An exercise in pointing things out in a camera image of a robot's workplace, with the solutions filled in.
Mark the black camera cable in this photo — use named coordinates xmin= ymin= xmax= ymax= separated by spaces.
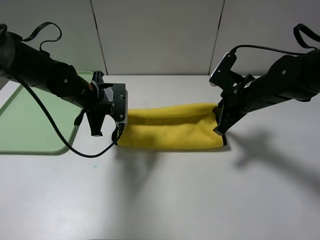
xmin=0 ymin=21 xmax=126 ymax=158
xmin=229 ymin=23 xmax=320 ymax=55

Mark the black right camera cable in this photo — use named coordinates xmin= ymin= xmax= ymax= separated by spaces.
xmin=229 ymin=23 xmax=320 ymax=55

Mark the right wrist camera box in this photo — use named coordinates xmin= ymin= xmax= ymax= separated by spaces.
xmin=209 ymin=52 xmax=237 ymax=89

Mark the yellow towel with black trim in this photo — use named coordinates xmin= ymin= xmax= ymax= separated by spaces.
xmin=117 ymin=103 xmax=227 ymax=150

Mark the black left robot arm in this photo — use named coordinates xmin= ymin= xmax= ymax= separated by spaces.
xmin=0 ymin=22 xmax=128 ymax=144

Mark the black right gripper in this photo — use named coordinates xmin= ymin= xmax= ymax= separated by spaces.
xmin=213 ymin=74 xmax=255 ymax=136

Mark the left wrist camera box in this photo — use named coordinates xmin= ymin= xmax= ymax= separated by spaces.
xmin=111 ymin=83 xmax=128 ymax=126

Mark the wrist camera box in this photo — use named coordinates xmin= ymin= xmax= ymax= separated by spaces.
xmin=111 ymin=83 xmax=128 ymax=126
xmin=209 ymin=52 xmax=237 ymax=89

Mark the black left camera cable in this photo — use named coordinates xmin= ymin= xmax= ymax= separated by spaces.
xmin=0 ymin=21 xmax=126 ymax=158

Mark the light green plastic tray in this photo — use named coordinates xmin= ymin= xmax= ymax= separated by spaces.
xmin=0 ymin=81 xmax=81 ymax=156

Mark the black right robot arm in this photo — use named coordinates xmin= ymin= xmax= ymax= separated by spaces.
xmin=209 ymin=50 xmax=320 ymax=136

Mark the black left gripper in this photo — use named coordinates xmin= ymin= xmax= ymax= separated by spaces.
xmin=79 ymin=71 xmax=125 ymax=145

